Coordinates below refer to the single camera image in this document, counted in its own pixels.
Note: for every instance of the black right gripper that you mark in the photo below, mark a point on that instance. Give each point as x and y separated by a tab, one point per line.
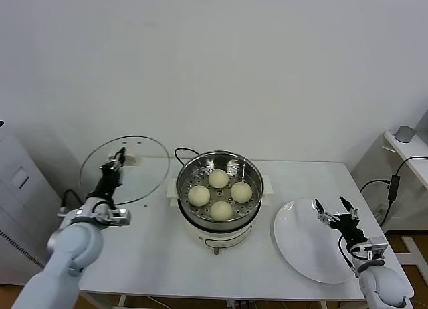
349	230

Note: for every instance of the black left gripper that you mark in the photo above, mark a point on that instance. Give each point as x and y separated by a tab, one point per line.
108	183

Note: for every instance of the round glass pot lid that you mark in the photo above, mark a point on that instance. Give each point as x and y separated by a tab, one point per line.
150	175

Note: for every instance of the white steamed baozi bun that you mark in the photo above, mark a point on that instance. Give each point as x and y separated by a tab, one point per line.
241	192
198	196
218	178
220	211

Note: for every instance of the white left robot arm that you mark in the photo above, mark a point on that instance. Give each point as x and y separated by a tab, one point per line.
73	242

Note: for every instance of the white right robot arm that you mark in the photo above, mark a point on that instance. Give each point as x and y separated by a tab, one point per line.
384	285

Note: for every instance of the steel perforated steamer basket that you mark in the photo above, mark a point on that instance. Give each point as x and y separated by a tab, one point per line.
187	175

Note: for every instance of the white power plug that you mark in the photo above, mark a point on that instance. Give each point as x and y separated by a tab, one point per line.
379	209

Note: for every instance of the white round plate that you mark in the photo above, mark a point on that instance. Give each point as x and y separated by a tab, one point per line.
301	242

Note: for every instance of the white floor stand base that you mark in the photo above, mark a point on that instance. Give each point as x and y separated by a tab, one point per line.
413	252

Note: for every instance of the white side desk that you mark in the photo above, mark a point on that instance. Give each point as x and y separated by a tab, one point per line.
406	152

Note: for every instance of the white floor cabinet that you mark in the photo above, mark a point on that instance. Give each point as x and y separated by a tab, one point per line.
20	188

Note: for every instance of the grey cup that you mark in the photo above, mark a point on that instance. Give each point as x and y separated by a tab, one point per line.
404	134

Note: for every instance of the white electric cooker pot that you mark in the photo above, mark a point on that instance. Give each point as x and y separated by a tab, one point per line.
217	235

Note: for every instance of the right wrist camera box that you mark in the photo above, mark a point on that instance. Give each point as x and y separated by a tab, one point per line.
378	247

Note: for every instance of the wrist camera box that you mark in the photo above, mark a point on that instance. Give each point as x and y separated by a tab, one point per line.
120	217
378	247

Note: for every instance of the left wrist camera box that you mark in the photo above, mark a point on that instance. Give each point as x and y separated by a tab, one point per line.
120	217

